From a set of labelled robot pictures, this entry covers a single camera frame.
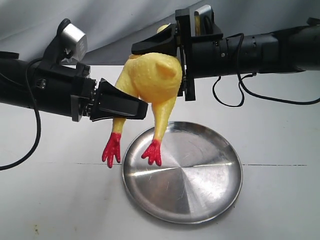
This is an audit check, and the yellow rubber chicken toy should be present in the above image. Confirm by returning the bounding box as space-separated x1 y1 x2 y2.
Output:
101 24 184 168

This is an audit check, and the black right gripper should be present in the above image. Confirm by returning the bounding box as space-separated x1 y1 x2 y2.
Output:
131 4 241 101

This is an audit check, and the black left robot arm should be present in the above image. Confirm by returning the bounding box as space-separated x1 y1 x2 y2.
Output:
0 52 148 122

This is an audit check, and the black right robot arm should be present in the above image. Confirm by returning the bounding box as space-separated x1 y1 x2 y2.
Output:
131 4 320 101

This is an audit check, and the round stainless steel plate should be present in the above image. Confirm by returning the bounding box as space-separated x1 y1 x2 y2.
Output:
122 121 243 225

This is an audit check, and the black right camera cable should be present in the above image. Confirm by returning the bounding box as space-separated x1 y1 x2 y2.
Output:
211 32 320 108

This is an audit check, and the grey backdrop cloth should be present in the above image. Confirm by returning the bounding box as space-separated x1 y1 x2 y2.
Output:
0 0 320 65

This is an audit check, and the black left camera cable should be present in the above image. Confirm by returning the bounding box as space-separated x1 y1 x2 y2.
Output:
0 58 42 171

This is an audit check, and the black camera cable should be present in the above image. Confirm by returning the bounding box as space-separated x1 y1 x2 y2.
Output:
211 32 320 108
0 58 42 171

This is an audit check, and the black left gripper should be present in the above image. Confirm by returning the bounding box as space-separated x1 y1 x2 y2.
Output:
32 62 148 122

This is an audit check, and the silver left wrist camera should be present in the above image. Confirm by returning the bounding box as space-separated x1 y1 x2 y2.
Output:
42 18 88 64

